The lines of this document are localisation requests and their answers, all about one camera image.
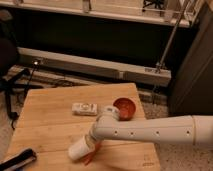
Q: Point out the white small box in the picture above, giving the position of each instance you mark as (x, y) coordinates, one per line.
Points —
(85, 109)

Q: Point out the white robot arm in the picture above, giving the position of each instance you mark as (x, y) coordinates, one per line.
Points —
(195, 130)

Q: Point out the black office chair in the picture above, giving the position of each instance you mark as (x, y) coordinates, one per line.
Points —
(9, 56)

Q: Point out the orange carrot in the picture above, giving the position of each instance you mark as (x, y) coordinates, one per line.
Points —
(89, 157)

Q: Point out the metal tripod pole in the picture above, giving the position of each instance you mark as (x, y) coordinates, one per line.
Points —
(160, 63)

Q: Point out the red bowl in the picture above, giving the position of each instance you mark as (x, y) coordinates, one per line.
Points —
(126, 107)

